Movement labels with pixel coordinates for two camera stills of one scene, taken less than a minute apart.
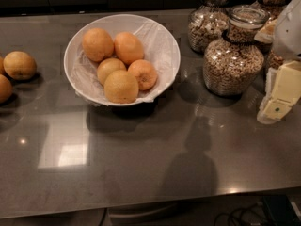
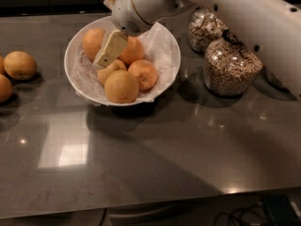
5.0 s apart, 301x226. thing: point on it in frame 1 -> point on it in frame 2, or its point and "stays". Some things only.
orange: (98, 44) stays
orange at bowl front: (120, 87) stays
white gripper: (289, 32) -> (125, 12)
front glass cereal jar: (234, 63) stays
